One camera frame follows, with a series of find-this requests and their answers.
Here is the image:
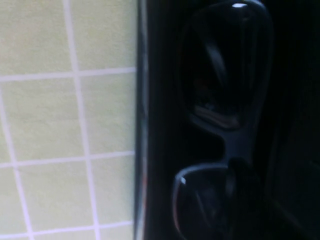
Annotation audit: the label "black printed glasses case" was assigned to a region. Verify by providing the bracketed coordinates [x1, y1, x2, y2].
[133, 0, 320, 240]

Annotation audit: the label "black framed glasses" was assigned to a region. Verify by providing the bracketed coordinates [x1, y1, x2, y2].
[171, 0, 276, 240]

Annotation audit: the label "green checked tablecloth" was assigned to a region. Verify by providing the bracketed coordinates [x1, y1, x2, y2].
[0, 0, 140, 240]

